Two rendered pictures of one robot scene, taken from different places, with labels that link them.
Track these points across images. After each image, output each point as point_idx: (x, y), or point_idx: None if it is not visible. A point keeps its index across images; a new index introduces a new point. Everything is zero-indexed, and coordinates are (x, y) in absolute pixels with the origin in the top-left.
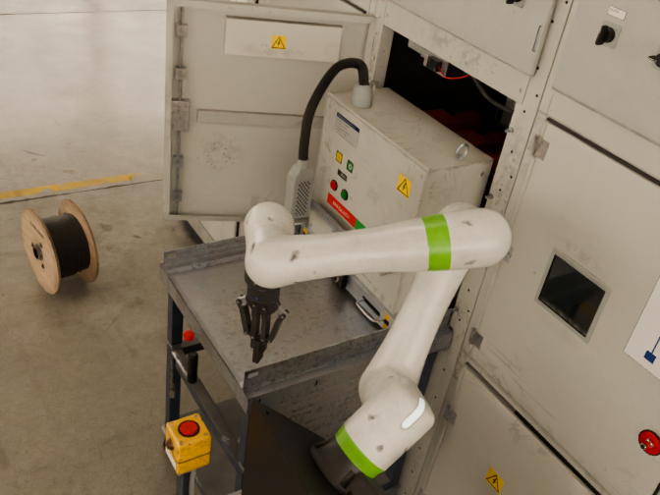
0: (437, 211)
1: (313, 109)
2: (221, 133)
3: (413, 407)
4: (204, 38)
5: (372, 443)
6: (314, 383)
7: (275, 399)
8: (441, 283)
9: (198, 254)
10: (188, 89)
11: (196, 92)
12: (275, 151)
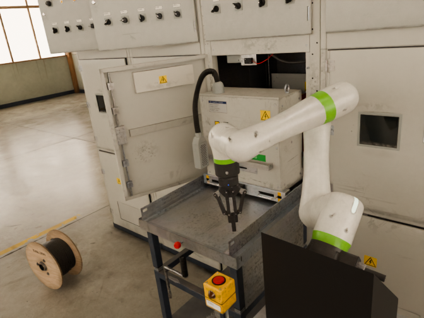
0: None
1: (197, 101)
2: (144, 140)
3: (353, 199)
4: (123, 88)
5: (341, 229)
6: None
7: (248, 255)
8: (322, 139)
9: (158, 206)
10: (121, 120)
11: (126, 120)
12: (175, 142)
